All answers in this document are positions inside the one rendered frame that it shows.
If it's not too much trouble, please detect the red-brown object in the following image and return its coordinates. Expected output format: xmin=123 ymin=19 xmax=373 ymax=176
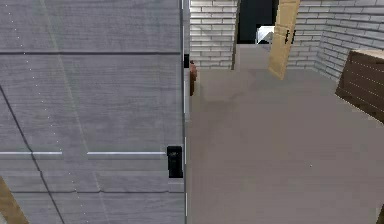
xmin=189 ymin=60 xmax=198 ymax=97

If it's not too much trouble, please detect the grey room door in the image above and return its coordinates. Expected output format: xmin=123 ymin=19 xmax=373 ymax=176
xmin=0 ymin=0 xmax=191 ymax=224

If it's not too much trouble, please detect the white object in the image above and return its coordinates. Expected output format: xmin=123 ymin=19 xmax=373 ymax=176
xmin=256 ymin=25 xmax=275 ymax=45

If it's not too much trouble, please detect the tan wooden room door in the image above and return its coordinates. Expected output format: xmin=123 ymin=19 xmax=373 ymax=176
xmin=268 ymin=0 xmax=301 ymax=81

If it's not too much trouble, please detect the brown wooden cupboard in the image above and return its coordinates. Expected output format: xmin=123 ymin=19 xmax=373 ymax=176
xmin=334 ymin=49 xmax=384 ymax=125

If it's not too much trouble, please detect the tan wooden plank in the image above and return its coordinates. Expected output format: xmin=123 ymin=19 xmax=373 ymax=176
xmin=0 ymin=176 xmax=30 ymax=224

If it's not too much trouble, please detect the black door handle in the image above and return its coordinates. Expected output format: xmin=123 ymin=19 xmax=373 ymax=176
xmin=166 ymin=145 xmax=184 ymax=179
xmin=284 ymin=29 xmax=297 ymax=45

